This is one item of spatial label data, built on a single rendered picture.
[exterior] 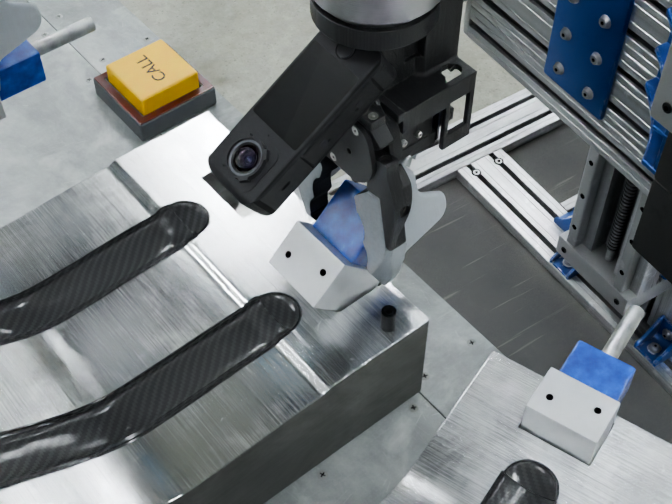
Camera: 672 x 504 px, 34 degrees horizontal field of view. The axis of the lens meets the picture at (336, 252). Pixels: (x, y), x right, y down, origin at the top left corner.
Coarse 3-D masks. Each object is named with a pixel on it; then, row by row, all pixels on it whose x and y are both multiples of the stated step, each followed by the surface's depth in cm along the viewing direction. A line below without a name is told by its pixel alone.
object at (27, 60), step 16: (64, 32) 85; (80, 32) 85; (16, 48) 82; (32, 48) 82; (48, 48) 84; (0, 64) 81; (16, 64) 81; (32, 64) 82; (0, 80) 81; (16, 80) 82; (32, 80) 83; (0, 96) 82; (0, 112) 82
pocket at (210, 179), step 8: (208, 176) 82; (208, 184) 82; (216, 184) 83; (216, 192) 84; (224, 192) 84; (224, 200) 83; (232, 200) 83; (232, 208) 83; (240, 208) 83; (248, 208) 83; (240, 216) 82
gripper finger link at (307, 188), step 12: (324, 168) 69; (336, 168) 74; (312, 180) 71; (324, 180) 72; (300, 192) 74; (312, 192) 72; (324, 192) 73; (312, 204) 73; (324, 204) 74; (312, 216) 74
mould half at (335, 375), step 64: (192, 128) 85; (64, 192) 81; (128, 192) 81; (192, 192) 80; (0, 256) 77; (64, 256) 77; (192, 256) 77; (256, 256) 77; (128, 320) 74; (192, 320) 74; (320, 320) 73; (0, 384) 68; (64, 384) 70; (256, 384) 70; (320, 384) 70; (384, 384) 75; (128, 448) 67; (192, 448) 68; (256, 448) 68; (320, 448) 75
